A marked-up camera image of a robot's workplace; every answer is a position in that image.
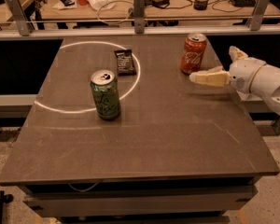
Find metal rail bracket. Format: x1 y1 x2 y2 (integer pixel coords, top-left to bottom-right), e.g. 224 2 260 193
246 0 270 31
133 0 145 34
5 0 32 36

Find white cable loop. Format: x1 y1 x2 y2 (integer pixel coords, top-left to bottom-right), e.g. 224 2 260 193
96 0 135 25

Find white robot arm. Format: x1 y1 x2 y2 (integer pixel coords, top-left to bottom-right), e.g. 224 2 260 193
189 46 280 116

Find middle metal rail bracket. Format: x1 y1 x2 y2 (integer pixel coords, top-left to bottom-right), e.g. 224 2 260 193
133 0 145 34

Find black floor stand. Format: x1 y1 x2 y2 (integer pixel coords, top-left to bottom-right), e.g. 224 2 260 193
0 190 13 224

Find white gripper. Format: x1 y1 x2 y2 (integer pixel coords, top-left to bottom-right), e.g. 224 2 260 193
189 46 266 93

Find right metal rail bracket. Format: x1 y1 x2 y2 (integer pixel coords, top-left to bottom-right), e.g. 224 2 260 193
246 0 270 31

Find black round container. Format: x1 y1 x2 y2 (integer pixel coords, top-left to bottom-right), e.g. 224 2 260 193
194 0 209 10

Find left metal rail bracket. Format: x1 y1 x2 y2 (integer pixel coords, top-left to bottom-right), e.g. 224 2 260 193
5 0 32 36

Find green soda can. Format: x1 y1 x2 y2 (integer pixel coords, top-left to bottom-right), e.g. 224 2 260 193
90 70 121 120

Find black power adapter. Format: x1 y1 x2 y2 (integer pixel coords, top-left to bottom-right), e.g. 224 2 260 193
152 0 170 7

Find red coke can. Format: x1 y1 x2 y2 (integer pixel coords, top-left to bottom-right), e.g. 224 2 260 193
180 33 207 74

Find black snack bar packet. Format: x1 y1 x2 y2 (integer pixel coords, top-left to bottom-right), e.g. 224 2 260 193
114 49 136 76

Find white crumpled cloth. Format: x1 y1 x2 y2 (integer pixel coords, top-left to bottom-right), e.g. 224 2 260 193
87 0 115 10

